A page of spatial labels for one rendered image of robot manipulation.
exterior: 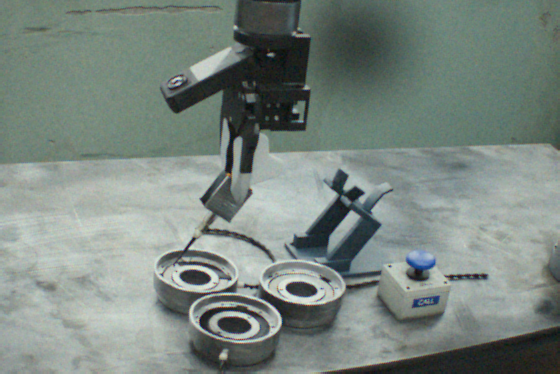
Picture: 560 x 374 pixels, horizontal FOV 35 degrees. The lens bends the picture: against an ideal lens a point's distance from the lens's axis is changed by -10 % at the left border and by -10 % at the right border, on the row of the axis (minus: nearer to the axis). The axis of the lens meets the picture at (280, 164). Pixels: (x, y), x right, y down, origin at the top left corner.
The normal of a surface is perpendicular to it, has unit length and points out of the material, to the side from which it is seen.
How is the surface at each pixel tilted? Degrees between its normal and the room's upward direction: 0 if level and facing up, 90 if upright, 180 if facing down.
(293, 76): 90
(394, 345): 0
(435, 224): 0
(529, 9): 90
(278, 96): 90
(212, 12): 90
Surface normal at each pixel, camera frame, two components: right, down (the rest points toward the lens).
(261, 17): -0.12, 0.39
